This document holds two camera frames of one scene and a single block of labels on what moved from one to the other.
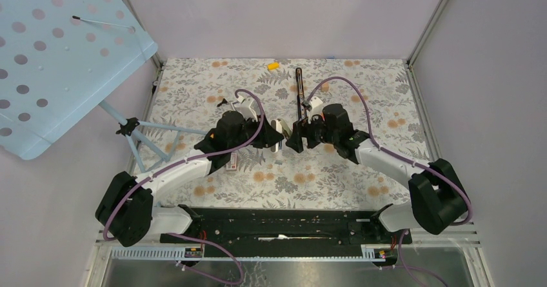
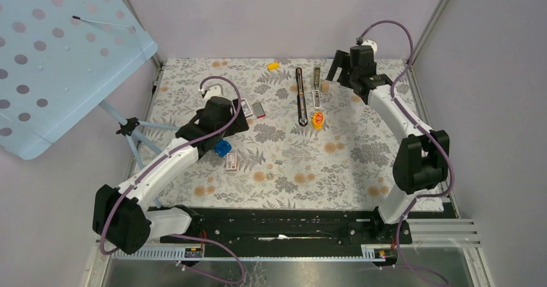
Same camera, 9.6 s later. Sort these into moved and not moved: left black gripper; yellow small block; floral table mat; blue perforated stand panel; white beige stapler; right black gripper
Moved: left black gripper; right black gripper; white beige stapler
Not moved: floral table mat; yellow small block; blue perforated stand panel
